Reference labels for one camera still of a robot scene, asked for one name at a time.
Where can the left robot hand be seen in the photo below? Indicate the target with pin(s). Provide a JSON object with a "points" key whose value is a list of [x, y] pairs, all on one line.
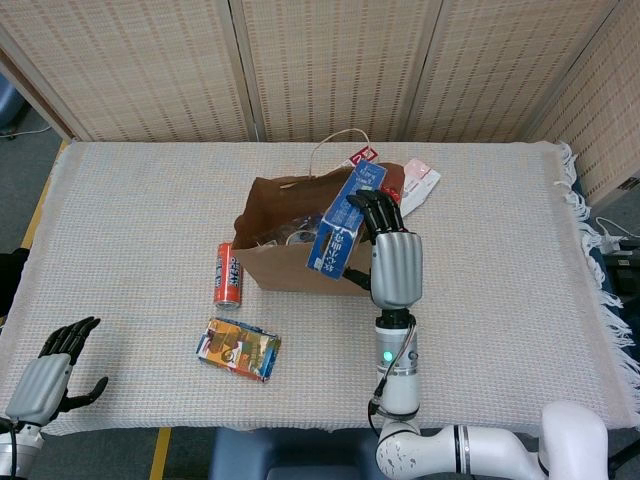
{"points": [[37, 387]]}

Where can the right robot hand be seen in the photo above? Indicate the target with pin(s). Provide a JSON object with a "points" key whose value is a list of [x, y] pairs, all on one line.
{"points": [[397, 265]]}

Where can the blue-orange cookie box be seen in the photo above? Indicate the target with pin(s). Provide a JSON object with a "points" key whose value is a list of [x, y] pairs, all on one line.
{"points": [[340, 225]]}

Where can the green chips canister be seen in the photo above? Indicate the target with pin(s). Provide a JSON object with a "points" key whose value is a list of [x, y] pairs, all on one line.
{"points": [[391, 192]]}

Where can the clear plastic water bottle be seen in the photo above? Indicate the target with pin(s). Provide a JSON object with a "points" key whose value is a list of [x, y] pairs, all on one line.
{"points": [[300, 232]]}

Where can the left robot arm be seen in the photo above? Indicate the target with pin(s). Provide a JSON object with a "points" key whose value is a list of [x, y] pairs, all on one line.
{"points": [[20, 445]]}

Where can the brown paper bag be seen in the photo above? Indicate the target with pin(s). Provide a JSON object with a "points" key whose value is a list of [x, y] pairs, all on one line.
{"points": [[280, 270]]}

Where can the orange soda can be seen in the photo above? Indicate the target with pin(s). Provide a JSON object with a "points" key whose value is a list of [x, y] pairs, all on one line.
{"points": [[228, 277]]}

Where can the colourful flat snack pack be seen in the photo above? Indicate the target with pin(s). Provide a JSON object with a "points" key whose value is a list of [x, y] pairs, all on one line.
{"points": [[235, 350]]}

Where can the black plastic bin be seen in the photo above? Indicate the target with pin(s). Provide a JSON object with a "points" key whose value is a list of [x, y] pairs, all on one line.
{"points": [[625, 280]]}

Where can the white pink packet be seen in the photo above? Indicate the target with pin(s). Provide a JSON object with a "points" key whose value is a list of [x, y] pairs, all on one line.
{"points": [[422, 182]]}

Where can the black object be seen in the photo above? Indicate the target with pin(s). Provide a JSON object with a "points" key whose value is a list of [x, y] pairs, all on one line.
{"points": [[12, 280]]}

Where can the red white small packet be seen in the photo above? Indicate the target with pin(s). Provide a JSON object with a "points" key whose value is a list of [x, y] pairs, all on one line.
{"points": [[365, 152]]}

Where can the beige woven tablecloth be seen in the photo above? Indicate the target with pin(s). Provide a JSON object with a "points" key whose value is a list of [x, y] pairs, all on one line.
{"points": [[125, 225]]}

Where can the blue padded seat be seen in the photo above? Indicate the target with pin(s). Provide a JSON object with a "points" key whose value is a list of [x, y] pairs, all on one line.
{"points": [[300, 450]]}

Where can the white power adapter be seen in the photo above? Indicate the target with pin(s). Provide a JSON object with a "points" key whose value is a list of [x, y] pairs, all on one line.
{"points": [[612, 242]]}

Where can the blue chair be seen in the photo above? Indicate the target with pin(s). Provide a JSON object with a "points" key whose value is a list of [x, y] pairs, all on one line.
{"points": [[9, 105]]}

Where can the bamboo folding screen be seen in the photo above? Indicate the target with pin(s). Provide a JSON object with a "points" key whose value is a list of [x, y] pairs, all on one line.
{"points": [[150, 65]]}

